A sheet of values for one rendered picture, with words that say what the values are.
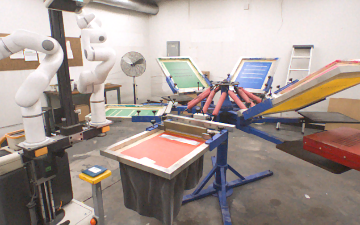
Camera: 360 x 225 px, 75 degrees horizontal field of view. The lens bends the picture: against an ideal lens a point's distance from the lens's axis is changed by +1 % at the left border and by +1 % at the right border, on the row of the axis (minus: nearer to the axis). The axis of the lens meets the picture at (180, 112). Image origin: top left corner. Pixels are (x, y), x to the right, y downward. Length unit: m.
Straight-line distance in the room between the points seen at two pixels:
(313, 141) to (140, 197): 1.18
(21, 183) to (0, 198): 0.15
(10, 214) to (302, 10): 5.58
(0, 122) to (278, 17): 5.77
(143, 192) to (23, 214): 1.01
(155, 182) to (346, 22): 4.90
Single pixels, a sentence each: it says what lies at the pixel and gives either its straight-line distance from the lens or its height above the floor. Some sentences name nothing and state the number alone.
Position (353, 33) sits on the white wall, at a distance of 5.68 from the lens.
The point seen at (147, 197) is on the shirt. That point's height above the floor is 0.69.
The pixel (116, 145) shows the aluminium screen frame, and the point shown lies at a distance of 1.73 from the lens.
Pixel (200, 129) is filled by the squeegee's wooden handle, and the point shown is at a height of 1.05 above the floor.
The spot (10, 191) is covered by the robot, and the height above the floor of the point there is 0.65.
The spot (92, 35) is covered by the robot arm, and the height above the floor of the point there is 1.72.
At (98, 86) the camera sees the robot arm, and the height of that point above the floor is 1.40.
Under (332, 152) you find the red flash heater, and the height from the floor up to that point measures 1.07.
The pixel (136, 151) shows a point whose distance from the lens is 1.69.
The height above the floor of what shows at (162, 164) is 0.96.
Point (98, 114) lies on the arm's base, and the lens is 1.73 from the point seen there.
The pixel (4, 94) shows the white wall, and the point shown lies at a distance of 5.12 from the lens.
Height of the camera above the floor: 1.63
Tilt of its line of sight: 15 degrees down
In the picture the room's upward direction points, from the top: straight up
